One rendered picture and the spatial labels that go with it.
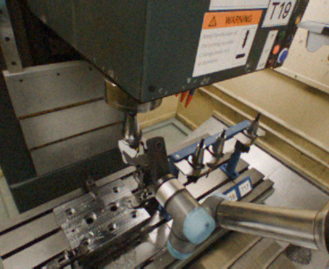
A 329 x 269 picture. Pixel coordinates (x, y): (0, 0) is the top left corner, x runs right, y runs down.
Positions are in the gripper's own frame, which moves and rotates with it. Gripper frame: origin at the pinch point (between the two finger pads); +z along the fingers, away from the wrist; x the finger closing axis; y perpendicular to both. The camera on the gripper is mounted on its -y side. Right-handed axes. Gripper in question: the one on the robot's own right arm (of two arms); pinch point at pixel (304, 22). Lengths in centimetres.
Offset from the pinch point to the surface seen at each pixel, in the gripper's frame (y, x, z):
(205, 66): 6.5, -23.8, 15.8
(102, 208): 73, -19, 44
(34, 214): 82, -28, 70
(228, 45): 3.2, -19.4, 13.2
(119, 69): 7.2, -32.8, 28.3
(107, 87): 17.9, -22.1, 37.6
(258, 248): 100, 10, -23
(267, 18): -1.0, -10.5, 7.9
